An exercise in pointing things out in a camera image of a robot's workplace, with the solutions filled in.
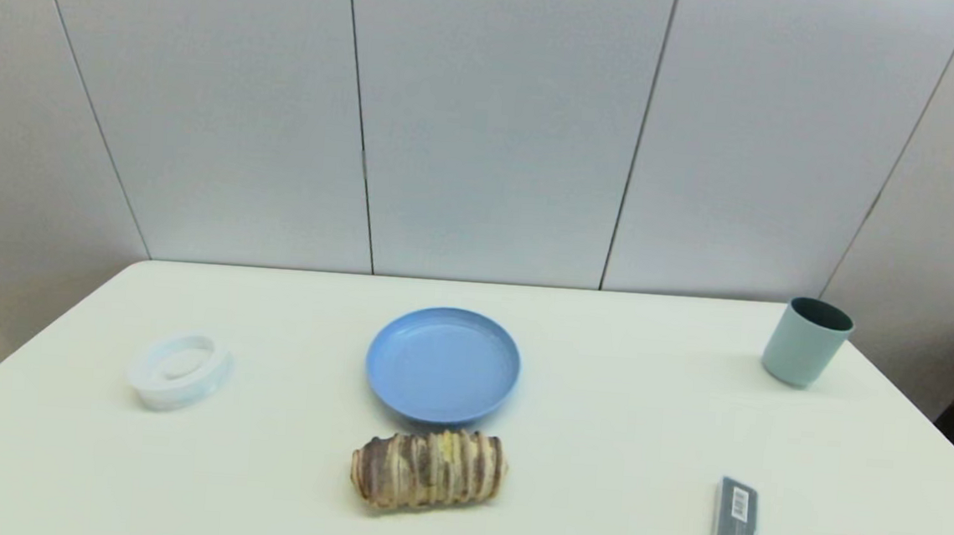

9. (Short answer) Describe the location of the long striped brown bread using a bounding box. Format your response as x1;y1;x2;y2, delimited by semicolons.
348;422;511;519

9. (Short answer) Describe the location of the blue round plate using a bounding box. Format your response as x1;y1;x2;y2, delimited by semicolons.
362;302;525;431

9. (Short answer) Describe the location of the white round dish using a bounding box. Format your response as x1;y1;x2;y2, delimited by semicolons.
126;328;235;415

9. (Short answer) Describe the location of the teal plastic cup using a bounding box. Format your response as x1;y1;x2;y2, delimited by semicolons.
760;295;857;393

